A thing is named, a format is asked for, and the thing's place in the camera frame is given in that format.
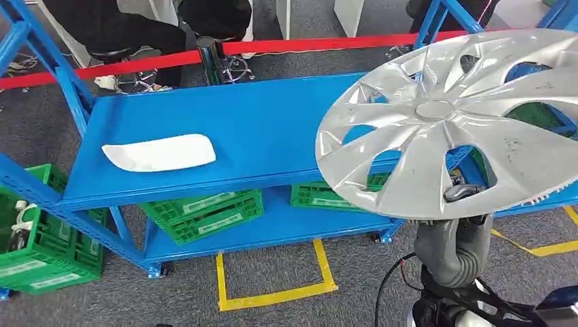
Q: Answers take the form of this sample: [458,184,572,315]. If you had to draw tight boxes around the blue glossy robot shell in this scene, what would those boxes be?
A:
[534,284,578,327]

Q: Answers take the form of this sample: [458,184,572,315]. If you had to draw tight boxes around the white plastic car part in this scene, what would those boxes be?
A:
[101,133,217,173]

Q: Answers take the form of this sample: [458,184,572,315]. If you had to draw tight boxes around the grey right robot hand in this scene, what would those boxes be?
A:
[413,184,496,255]

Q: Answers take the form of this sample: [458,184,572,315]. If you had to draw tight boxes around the white and black car part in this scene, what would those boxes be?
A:
[6,200,40,252]

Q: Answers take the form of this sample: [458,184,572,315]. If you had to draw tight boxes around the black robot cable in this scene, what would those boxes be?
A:
[374,252,424,327]

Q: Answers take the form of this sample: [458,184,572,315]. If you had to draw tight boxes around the white stand leg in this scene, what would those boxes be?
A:
[275,0,292,41]
[333,0,366,38]

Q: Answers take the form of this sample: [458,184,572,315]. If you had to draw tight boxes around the large green plastic crate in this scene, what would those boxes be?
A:
[0,163,108,297]

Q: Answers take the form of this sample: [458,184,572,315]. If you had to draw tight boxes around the black stool chrome base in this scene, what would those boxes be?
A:
[88,45,162,95]

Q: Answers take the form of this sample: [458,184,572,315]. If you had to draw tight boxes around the person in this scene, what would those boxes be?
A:
[177,0,255,59]
[42,0,189,90]

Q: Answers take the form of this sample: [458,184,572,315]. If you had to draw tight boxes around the red barrier belt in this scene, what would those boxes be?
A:
[0,29,472,91]

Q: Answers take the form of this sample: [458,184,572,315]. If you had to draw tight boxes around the silver wheel hubcap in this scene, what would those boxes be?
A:
[315,27,578,221]

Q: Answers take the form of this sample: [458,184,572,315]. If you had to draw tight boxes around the black chrome stanchion post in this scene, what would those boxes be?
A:
[196,35,228,87]

